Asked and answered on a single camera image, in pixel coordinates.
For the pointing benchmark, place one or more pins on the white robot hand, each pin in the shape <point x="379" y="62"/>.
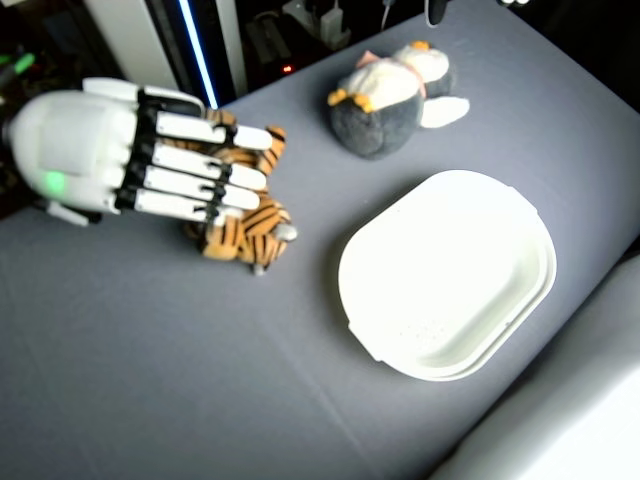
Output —
<point x="75" y="145"/>

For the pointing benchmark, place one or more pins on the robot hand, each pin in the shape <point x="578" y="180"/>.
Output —
<point x="436" y="12"/>

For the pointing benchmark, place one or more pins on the orange striped tiger plush toy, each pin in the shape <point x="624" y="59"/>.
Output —
<point x="260" y="226"/>

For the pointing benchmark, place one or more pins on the grey white penguin plush toy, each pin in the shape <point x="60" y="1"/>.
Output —
<point x="375" y="131"/>

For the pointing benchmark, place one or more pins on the white plastic oval tray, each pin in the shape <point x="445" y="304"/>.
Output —
<point x="440" y="280"/>

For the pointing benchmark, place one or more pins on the green glowing object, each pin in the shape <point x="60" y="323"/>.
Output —
<point x="20" y="62"/>

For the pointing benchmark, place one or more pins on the grey box device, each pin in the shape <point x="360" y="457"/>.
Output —
<point x="331" y="25"/>

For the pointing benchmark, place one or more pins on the white pillar with blue light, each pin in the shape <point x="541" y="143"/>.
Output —
<point x="135" y="40"/>

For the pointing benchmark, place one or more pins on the black device with red light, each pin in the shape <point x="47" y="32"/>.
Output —
<point x="280" y="55"/>

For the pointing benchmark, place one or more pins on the grey table cloth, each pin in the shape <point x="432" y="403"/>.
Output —
<point x="150" y="375"/>

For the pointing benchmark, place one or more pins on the white rounded body panel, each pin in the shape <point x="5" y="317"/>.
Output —
<point x="575" y="400"/>

